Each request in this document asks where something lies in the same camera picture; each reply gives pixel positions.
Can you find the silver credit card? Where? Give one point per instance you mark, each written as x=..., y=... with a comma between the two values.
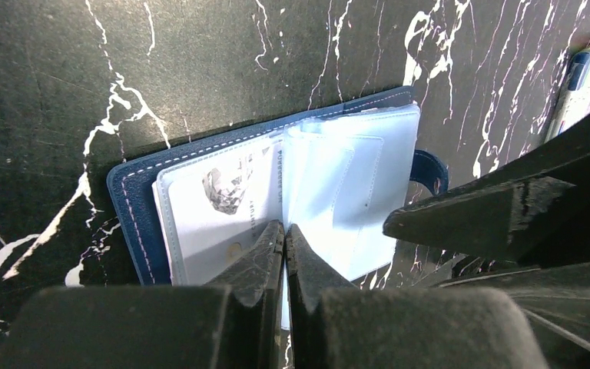
x=215, y=208

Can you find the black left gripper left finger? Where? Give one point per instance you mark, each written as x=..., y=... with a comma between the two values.
x=248, y=333

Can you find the blue leather card holder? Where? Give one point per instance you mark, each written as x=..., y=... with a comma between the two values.
x=344, y=168

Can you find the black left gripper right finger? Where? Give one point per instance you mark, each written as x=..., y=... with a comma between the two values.
x=308, y=277

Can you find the coloured marker pen set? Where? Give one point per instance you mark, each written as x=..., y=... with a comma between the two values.
x=574, y=97

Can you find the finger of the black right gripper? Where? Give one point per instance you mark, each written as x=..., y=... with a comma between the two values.
x=556, y=302
x=534, y=210

